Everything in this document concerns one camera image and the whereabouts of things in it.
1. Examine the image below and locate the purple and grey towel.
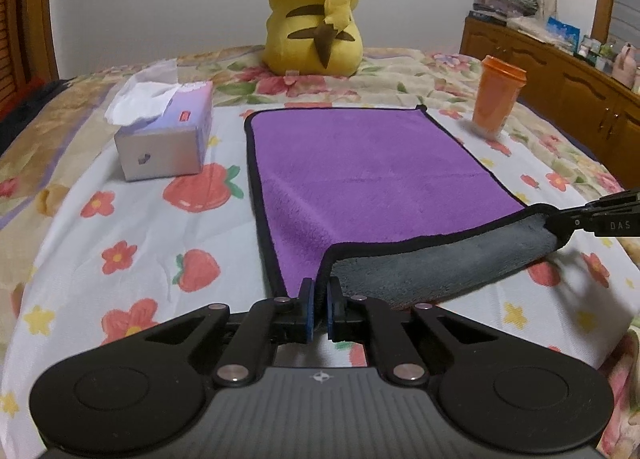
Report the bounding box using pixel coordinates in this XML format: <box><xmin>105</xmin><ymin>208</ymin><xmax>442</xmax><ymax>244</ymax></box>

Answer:
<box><xmin>245</xmin><ymin>108</ymin><xmax>570</xmax><ymax>309</ymax></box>

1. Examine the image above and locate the wooden sideboard cabinet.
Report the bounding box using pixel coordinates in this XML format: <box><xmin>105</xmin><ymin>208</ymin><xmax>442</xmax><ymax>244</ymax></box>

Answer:
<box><xmin>460</xmin><ymin>16</ymin><xmax>639</xmax><ymax>188</ymax></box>

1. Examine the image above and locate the pink kettle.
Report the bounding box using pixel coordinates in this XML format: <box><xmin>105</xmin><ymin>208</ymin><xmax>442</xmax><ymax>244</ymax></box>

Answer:
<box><xmin>612</xmin><ymin>43</ymin><xmax>638</xmax><ymax>89</ymax></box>

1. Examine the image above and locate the white fruit print cloth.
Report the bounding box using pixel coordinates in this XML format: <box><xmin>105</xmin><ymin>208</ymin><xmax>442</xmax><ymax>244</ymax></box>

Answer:
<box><xmin>0</xmin><ymin>100</ymin><xmax>634</xmax><ymax>459</ymax></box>

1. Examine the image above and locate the orange plastic cup with lid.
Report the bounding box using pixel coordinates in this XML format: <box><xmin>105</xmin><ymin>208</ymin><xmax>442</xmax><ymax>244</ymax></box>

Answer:
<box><xmin>472</xmin><ymin>55</ymin><xmax>527</xmax><ymax>140</ymax></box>

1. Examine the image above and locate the blue white packet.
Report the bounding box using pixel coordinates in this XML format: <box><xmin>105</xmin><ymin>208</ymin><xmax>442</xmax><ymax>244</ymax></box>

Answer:
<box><xmin>546</xmin><ymin>17</ymin><xmax>580</xmax><ymax>55</ymax></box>

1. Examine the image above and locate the pink tissue box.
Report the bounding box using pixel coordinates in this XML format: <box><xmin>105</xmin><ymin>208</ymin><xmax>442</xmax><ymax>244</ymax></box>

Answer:
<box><xmin>105</xmin><ymin>81</ymin><xmax>213</xmax><ymax>182</ymax></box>

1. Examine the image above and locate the yellow Pikachu plush toy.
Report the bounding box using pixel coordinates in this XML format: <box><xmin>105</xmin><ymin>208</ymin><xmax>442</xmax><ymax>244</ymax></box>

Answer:
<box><xmin>262</xmin><ymin>0</ymin><xmax>363</xmax><ymax>78</ymax></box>

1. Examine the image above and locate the floral bed blanket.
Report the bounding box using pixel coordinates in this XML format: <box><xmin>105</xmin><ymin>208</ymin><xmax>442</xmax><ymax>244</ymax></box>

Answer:
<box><xmin>0</xmin><ymin>44</ymin><xmax>640</xmax><ymax>459</ymax></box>

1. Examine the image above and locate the wooden slatted wardrobe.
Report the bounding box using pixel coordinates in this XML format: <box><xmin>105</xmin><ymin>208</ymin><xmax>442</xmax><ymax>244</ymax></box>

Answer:
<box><xmin>1</xmin><ymin>0</ymin><xmax>58</xmax><ymax>118</ymax></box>

